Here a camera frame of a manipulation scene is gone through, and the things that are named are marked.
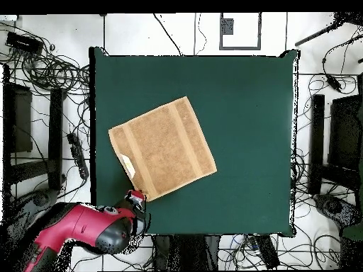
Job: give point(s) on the black power adapter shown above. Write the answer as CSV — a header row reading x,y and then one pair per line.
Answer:
x,y
333,82

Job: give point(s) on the dark green table cloth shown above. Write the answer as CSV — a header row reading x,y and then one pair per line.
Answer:
x,y
241,127

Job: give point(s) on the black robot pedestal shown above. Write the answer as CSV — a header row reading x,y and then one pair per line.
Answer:
x,y
187,252

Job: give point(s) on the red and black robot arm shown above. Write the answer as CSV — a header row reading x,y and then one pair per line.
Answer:
x,y
85,223

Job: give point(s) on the black power brick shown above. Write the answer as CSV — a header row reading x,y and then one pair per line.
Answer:
x,y
268,252

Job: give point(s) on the black electronics box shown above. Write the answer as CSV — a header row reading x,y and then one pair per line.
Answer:
x,y
24,42

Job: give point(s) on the black tripod leg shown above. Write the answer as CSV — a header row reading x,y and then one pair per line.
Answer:
x,y
317,34

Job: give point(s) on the grey square floor frame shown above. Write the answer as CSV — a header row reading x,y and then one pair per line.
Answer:
x,y
258,31

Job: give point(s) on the orange terry towel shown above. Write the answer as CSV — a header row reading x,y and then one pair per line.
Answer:
x,y
161,147

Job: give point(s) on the black power strip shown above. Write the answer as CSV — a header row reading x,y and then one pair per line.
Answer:
x,y
78,155

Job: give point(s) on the black metal stand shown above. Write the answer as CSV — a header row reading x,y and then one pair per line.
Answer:
x,y
55,136
317,141

